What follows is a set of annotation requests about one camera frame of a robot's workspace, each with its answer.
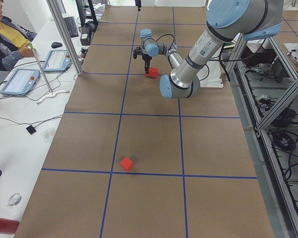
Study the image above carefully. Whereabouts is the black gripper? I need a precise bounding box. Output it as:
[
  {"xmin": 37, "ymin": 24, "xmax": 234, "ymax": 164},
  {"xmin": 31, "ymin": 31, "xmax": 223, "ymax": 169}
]
[{"xmin": 142, "ymin": 54, "xmax": 152, "ymax": 74}]

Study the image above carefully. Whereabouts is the red cube block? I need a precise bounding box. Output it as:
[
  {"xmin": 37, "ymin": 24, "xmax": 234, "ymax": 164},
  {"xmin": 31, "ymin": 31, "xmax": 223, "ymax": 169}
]
[
  {"xmin": 148, "ymin": 67, "xmax": 159, "ymax": 78},
  {"xmin": 145, "ymin": 71, "xmax": 157, "ymax": 78},
  {"xmin": 120, "ymin": 157, "xmax": 134, "ymax": 171}
]

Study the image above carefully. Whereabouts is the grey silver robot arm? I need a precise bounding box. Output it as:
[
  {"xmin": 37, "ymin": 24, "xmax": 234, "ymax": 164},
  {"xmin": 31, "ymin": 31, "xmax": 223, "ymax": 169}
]
[{"xmin": 140, "ymin": 0, "xmax": 284, "ymax": 99}]

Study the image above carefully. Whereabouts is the black power adapter brick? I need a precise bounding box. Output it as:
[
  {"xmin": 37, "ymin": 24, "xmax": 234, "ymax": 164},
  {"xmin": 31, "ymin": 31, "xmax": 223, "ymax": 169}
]
[{"xmin": 80, "ymin": 26, "xmax": 91, "ymax": 46}]

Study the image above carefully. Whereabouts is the black computer keyboard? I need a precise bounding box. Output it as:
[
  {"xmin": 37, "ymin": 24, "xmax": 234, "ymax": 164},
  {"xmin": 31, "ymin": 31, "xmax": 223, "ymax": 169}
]
[{"xmin": 63, "ymin": 16, "xmax": 79, "ymax": 38}]

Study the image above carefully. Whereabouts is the far blue teach pendant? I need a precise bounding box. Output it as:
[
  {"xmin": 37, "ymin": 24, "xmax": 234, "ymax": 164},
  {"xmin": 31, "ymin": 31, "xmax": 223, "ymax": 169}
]
[{"xmin": 43, "ymin": 50, "xmax": 72, "ymax": 72}]

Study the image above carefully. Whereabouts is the blue teach pendant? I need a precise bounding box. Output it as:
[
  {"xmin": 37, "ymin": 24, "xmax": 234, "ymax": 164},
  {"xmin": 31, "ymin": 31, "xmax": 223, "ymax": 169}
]
[
  {"xmin": 43, "ymin": 50, "xmax": 72, "ymax": 72},
  {"xmin": 0, "ymin": 69, "xmax": 40, "ymax": 96}
]

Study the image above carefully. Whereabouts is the black computer mouse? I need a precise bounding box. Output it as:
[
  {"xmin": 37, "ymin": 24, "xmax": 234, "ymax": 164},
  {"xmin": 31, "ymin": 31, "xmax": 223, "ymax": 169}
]
[{"xmin": 51, "ymin": 42, "xmax": 63, "ymax": 49}]

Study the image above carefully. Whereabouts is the thin metal stand rod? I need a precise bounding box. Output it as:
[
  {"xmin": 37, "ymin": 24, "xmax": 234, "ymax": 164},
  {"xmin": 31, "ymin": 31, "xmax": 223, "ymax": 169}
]
[{"xmin": 29, "ymin": 42, "xmax": 71, "ymax": 105}]

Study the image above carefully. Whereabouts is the near blue teach pendant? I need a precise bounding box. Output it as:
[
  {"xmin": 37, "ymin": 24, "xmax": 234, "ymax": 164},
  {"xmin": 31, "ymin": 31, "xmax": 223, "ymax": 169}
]
[{"xmin": 0, "ymin": 69, "xmax": 40, "ymax": 96}]

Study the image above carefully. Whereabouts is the small black square puck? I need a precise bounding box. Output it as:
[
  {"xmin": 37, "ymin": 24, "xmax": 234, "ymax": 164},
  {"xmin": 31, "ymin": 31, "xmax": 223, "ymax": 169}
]
[{"xmin": 26, "ymin": 125, "xmax": 37, "ymax": 135}]

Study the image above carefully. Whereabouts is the seated man yellow shirt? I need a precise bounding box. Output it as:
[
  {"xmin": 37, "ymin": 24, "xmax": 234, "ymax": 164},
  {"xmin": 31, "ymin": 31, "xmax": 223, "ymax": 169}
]
[{"xmin": 0, "ymin": 0, "xmax": 37, "ymax": 71}]

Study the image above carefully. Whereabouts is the clear plastic round object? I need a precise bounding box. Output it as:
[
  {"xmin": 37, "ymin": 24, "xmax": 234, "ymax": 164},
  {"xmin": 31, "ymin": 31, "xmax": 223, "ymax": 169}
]
[{"xmin": 7, "ymin": 193, "xmax": 22, "ymax": 207}]

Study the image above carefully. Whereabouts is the dark red cylinder object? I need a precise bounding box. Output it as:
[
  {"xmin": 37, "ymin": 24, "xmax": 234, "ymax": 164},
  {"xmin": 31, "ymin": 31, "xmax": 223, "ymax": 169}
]
[{"xmin": 0, "ymin": 218, "xmax": 20, "ymax": 235}]

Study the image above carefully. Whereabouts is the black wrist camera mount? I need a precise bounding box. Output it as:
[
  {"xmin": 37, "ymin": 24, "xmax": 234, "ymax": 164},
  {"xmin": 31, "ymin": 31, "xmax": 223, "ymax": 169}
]
[{"xmin": 133, "ymin": 47, "xmax": 143, "ymax": 59}]

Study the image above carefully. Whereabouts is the black braided camera cable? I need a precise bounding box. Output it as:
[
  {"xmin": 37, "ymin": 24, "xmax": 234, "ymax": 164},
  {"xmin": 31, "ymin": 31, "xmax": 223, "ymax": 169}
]
[{"xmin": 154, "ymin": 34, "xmax": 177, "ymax": 50}]

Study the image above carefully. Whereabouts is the aluminium frame column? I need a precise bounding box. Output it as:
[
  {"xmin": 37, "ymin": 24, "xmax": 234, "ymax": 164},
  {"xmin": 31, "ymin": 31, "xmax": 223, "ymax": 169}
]
[{"xmin": 46, "ymin": 0, "xmax": 83, "ymax": 76}]

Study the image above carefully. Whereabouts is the aluminium frame rack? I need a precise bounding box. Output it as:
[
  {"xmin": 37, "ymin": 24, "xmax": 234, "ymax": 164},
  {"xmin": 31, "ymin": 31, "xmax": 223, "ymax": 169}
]
[{"xmin": 226, "ymin": 36, "xmax": 298, "ymax": 238}]

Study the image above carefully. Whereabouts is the black floor cable bundle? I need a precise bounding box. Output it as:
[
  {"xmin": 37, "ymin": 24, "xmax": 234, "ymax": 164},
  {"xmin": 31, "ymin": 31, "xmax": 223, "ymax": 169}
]
[{"xmin": 265, "ymin": 128, "xmax": 298, "ymax": 184}]

